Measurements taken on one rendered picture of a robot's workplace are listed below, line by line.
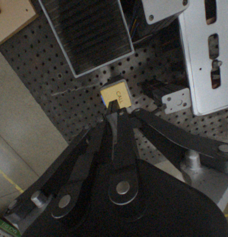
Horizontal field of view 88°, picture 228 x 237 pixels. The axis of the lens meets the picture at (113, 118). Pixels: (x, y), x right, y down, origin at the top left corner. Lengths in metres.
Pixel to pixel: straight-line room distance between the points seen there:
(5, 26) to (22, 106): 1.17
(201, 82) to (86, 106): 0.61
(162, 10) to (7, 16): 0.77
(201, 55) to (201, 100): 0.15
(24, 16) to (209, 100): 0.92
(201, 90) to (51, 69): 0.76
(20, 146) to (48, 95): 1.54
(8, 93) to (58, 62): 1.28
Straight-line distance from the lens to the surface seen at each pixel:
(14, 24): 0.92
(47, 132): 1.93
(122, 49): 0.28
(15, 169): 2.71
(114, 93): 0.29
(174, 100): 0.43
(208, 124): 1.02
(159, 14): 0.36
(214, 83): 0.59
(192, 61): 0.51
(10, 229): 3.65
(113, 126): 0.15
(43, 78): 0.87
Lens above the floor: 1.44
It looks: 68 degrees down
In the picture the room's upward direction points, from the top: 175 degrees counter-clockwise
